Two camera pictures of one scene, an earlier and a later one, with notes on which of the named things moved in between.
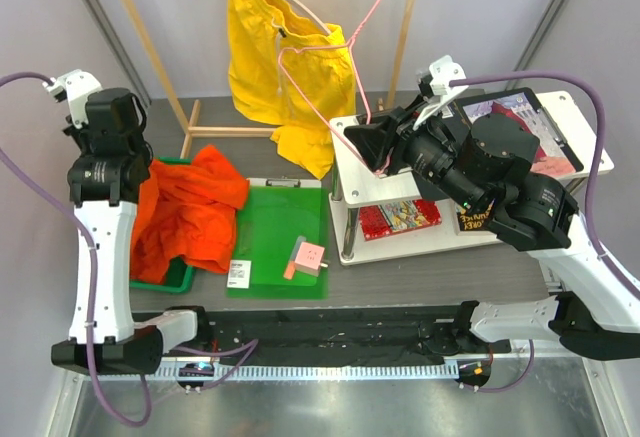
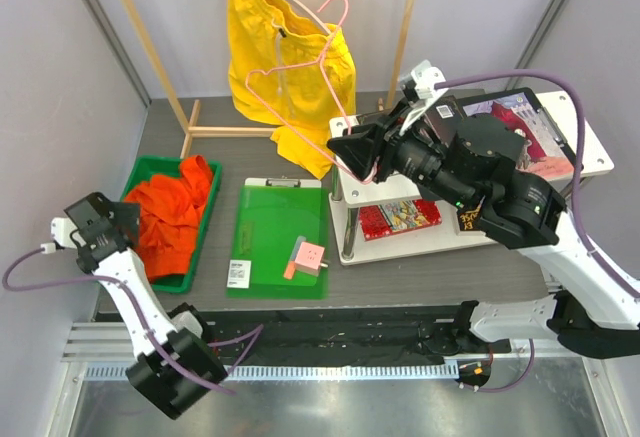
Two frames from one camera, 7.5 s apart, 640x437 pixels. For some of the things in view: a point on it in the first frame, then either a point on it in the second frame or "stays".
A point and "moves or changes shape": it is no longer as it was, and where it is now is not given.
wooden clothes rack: (190, 124) stays
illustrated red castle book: (551, 157) stays
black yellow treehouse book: (469, 221) stays
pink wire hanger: (356, 64) → (364, 181)
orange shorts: (186, 210) moves or changes shape
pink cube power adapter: (309, 259) stays
